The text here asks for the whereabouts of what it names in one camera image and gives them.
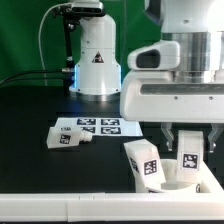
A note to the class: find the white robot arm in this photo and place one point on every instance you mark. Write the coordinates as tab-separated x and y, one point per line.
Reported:
179	79

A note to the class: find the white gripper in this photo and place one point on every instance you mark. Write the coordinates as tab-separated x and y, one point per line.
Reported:
153	96

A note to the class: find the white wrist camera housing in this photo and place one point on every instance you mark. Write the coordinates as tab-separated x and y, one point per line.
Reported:
162	55

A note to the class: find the white L-shaped fence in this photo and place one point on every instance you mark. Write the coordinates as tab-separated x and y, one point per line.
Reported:
92	186

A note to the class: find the black camera on stand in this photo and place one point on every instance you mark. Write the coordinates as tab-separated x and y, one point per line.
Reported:
82	8

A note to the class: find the black camera stand pole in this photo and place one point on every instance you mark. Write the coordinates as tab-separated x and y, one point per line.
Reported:
69	56

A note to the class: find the white marker tag sheet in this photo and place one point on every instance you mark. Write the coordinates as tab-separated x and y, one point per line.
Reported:
104	126

